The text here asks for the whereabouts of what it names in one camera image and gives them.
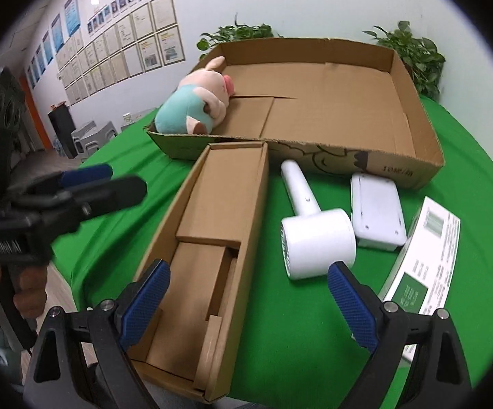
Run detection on person's left hand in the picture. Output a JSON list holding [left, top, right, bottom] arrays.
[[0, 261, 49, 320]]

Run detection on right potted green plant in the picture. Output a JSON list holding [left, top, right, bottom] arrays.
[[364, 20, 446, 102]]

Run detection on large shallow cardboard tray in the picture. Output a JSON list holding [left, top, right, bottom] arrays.
[[147, 38, 444, 189]]

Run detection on potted green plant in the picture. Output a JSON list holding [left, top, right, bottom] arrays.
[[364, 20, 446, 102], [197, 18, 280, 60]]

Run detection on left potted green plant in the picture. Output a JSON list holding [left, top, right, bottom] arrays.
[[197, 18, 280, 60]]

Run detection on pink pig plush toy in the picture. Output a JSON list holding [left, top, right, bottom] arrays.
[[154, 56, 235, 135]]

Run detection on narrow cardboard box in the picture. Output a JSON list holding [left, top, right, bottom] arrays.
[[128, 141, 269, 404]]

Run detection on white plastic device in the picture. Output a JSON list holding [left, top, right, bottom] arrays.
[[350, 173, 406, 251]]

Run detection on white green printed carton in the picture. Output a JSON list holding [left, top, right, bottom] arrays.
[[377, 196, 462, 363]]

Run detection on white handheld lint remover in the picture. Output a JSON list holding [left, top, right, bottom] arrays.
[[280, 160, 357, 281]]

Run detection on black cabinet in background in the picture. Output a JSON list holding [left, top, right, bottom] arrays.
[[48, 103, 78, 159]]

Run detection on framed certificates on wall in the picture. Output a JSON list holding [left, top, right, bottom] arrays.
[[24, 0, 186, 105]]

